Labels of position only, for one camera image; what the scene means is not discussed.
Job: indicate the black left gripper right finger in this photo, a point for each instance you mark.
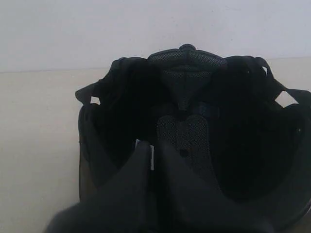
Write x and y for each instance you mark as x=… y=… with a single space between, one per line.
x=190 y=205

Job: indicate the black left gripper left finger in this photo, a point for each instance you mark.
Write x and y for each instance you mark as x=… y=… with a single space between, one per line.
x=118 y=207

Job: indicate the black helmet with tinted visor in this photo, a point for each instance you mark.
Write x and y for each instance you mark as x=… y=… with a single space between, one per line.
x=232 y=123

